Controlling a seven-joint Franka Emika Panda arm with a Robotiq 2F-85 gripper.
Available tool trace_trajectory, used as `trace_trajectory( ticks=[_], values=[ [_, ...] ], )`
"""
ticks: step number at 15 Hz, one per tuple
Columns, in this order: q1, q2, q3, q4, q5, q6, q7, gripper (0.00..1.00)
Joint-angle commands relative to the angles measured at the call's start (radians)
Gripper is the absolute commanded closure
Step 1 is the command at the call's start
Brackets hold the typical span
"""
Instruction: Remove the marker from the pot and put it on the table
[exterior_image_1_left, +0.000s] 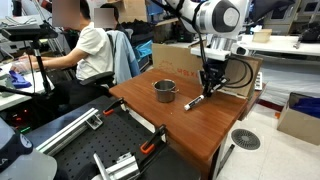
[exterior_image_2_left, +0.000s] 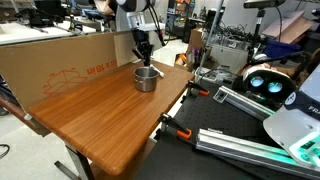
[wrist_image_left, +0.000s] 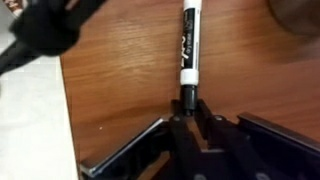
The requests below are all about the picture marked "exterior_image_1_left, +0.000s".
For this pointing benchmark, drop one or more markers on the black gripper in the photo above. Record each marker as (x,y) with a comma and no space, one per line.
(215,71)

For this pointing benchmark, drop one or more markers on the black and white marker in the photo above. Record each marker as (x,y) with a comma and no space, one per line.
(194,102)

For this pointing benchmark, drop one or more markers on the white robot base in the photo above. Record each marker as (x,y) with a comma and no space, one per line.
(20,163)

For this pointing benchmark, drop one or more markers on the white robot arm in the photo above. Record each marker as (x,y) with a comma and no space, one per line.
(206,15)

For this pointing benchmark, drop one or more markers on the small steel pot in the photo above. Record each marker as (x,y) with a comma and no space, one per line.
(165,94)

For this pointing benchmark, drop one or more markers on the brown cardboard panel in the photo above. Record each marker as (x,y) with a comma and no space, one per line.
(173,60)

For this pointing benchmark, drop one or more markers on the round floor drain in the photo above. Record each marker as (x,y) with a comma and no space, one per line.
(245,139)

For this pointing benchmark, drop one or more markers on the small wooden box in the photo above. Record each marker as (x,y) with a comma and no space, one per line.
(262,35)

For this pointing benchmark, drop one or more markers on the white side table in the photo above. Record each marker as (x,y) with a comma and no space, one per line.
(283,46)

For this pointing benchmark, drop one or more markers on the black orange bar clamp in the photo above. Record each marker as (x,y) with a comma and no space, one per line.
(153,140)
(113,106)

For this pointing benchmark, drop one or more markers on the open cardboard box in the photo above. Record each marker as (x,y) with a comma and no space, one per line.
(296,125)

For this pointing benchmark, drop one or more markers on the grey blue jacket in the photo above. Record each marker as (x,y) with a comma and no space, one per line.
(125,56)

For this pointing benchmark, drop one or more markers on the black perforated breadboard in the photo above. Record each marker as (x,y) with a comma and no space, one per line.
(110,140)

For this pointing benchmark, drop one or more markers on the black office chair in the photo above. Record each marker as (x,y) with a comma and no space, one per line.
(96,78)

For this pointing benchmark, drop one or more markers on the person in white shirt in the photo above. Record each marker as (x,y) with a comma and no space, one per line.
(95,50)

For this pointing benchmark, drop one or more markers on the person with dark hair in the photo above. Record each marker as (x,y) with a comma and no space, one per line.
(106,16)

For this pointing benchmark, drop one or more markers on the blue cloth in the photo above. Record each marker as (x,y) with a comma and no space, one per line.
(19,80)

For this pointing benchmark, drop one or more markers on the white work desk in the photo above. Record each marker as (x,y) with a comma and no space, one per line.
(13,95)

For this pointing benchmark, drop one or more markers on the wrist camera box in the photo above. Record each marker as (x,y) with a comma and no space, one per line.
(240,50)

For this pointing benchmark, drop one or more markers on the metal table leg frame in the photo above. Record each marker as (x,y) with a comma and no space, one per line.
(225,160)

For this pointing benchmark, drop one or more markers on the aluminium extrusion rail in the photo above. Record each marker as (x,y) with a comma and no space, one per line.
(116,168)
(66,131)

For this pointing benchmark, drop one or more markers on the black camera on stand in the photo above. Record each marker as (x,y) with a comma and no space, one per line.
(30,31)

